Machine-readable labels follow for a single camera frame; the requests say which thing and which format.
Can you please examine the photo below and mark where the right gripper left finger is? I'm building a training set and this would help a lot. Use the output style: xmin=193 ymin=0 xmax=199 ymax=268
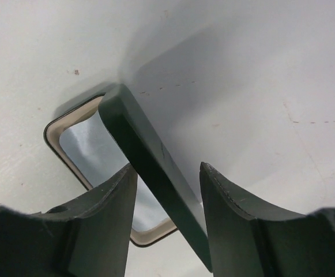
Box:
xmin=0 ymin=165 xmax=137 ymax=276

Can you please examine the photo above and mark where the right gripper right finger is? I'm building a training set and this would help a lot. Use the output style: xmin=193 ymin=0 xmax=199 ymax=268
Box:
xmin=200 ymin=163 xmax=335 ymax=276

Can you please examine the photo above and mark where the black glasses case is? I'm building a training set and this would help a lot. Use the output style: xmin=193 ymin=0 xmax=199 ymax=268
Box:
xmin=44 ymin=84 xmax=212 ymax=269

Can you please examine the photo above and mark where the light blue cleaning cloth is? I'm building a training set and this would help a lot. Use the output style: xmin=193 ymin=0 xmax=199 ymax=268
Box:
xmin=59 ymin=113 xmax=168 ymax=231

